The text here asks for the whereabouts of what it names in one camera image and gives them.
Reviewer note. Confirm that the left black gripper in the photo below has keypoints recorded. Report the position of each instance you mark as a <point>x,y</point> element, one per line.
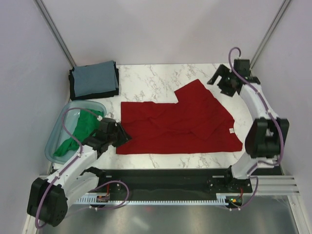
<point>123,135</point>

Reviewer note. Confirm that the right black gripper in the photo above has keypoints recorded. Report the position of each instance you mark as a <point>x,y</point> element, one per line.
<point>222,71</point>

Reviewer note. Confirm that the red t shirt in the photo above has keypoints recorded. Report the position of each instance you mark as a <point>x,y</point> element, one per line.
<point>197,123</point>

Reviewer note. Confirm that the clear teal plastic bin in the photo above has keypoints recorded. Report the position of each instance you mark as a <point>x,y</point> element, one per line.
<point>58,135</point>

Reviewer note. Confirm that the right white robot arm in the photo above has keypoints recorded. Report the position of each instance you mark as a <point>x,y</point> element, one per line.
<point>265,141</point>

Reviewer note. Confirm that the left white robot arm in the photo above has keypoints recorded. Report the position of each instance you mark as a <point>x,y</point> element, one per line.
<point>51,197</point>

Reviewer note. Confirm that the green t shirt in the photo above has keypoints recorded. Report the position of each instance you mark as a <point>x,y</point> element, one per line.
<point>86,123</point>

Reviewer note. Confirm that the folded grey-blue t shirt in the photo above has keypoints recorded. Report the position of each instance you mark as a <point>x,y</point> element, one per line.
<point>93,79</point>

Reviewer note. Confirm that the white slotted cable duct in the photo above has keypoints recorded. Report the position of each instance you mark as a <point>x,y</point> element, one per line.
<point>99,199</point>

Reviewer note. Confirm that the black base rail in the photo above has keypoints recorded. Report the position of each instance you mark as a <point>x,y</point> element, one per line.
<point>171,184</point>

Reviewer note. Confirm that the right aluminium frame post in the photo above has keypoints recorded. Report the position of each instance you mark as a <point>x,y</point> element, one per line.
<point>270,31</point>

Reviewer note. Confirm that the aluminium frame post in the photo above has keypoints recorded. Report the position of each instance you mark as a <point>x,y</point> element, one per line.
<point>54,30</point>
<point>270,31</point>

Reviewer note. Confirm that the left aluminium frame post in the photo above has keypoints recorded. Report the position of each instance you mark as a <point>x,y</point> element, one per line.
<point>54,30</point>

